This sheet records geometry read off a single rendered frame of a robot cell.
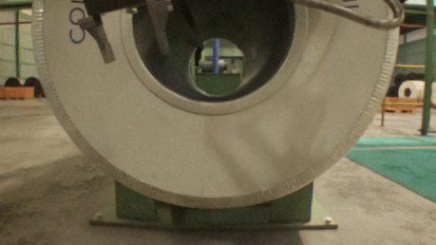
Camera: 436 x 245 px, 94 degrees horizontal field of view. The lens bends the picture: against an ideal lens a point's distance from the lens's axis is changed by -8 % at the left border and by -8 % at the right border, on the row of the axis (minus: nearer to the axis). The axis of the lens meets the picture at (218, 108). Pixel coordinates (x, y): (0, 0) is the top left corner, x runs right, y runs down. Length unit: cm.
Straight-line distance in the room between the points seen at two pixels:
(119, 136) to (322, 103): 65
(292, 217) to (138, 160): 67
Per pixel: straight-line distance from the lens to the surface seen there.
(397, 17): 59
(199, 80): 319
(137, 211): 106
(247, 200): 77
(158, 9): 47
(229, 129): 69
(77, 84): 82
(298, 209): 105
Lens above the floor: 55
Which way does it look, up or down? 4 degrees down
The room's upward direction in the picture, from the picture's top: 1 degrees clockwise
